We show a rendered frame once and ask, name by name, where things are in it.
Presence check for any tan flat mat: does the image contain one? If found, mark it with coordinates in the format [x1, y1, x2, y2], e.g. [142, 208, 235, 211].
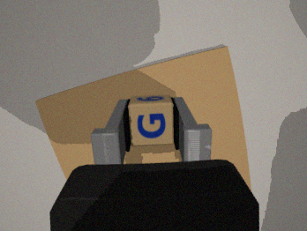
[35, 46, 251, 190]

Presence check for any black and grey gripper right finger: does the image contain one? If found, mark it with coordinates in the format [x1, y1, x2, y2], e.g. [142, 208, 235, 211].
[171, 97, 212, 161]

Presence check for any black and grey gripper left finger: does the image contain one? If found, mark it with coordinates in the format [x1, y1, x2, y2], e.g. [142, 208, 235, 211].
[91, 99, 131, 165]

